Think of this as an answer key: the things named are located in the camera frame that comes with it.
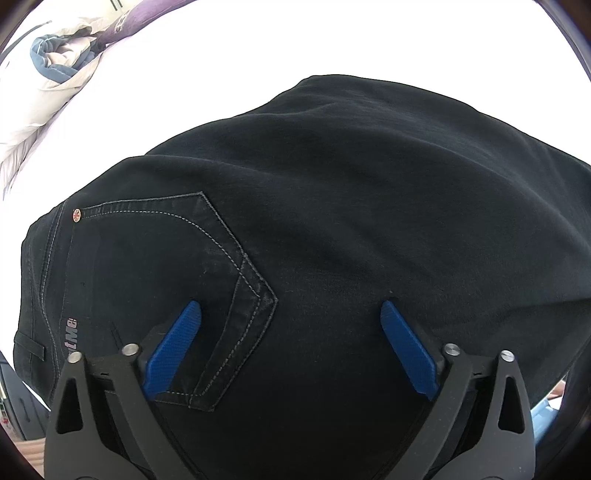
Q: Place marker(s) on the black pants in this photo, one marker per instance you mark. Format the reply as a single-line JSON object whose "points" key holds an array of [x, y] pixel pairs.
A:
{"points": [[323, 207]]}

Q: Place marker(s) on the light blue cloth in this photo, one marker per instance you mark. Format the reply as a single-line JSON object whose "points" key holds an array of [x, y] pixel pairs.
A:
{"points": [[545, 415]]}

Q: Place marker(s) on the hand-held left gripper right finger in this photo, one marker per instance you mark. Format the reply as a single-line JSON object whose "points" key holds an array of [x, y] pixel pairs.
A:
{"points": [[408, 355]]}

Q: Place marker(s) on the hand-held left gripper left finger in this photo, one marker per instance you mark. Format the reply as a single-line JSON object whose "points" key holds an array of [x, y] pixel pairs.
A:
{"points": [[171, 355]]}

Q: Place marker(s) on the purple pillow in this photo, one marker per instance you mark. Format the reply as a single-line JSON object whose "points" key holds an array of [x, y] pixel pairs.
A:
{"points": [[138, 21]]}

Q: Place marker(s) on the bed with white sheet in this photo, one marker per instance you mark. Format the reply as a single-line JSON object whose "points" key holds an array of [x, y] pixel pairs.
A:
{"points": [[277, 37]]}

